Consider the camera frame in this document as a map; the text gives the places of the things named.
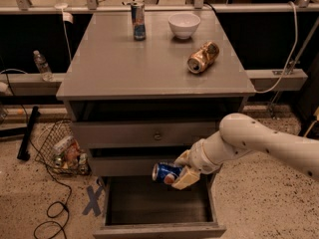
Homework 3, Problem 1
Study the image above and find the grey top drawer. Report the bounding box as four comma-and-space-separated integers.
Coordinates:
71, 120, 219, 148

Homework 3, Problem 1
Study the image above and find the white cable with tag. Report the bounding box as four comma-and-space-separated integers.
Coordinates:
49, 0, 74, 63

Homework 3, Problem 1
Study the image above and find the wire basket with items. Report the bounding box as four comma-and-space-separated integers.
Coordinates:
36, 119, 91, 175

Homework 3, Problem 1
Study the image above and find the grey middle drawer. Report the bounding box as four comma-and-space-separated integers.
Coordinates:
89, 155, 175, 176

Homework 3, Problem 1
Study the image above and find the grey drawer cabinet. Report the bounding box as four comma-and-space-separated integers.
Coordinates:
55, 10, 257, 239

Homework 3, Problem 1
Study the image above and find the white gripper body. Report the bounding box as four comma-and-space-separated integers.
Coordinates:
188, 139, 219, 174

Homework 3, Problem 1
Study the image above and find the clear plastic water bottle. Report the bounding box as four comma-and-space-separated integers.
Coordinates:
33, 50, 54, 82

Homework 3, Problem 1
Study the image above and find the grey open bottom drawer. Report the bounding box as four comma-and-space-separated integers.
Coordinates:
93, 176, 226, 239

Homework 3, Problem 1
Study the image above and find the blue tape cross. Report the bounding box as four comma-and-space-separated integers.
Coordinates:
83, 186, 103, 216

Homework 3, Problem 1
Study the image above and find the black post on floor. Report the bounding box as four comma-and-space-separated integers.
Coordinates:
17, 106, 40, 161

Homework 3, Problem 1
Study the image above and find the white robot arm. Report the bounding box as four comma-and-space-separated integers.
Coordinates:
171, 114, 319, 190

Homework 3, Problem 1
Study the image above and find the upright blue silver can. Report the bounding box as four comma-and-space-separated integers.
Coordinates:
131, 2, 146, 41

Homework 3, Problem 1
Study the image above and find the white hanging cable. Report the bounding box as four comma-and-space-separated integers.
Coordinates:
254, 1, 299, 95

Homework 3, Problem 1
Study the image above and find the white bowl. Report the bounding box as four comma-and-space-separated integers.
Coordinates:
168, 13, 201, 39

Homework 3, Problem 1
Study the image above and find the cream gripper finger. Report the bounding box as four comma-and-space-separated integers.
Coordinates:
173, 149, 189, 166
172, 166, 200, 190

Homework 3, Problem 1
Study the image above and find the crushed blue pepsi can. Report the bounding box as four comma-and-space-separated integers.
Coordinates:
152, 162, 182, 185

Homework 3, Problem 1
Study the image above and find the black floor cable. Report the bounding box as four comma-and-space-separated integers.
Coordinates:
0, 71, 73, 239

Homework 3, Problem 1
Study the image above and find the crushed gold can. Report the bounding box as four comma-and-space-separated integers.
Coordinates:
187, 42, 219, 74

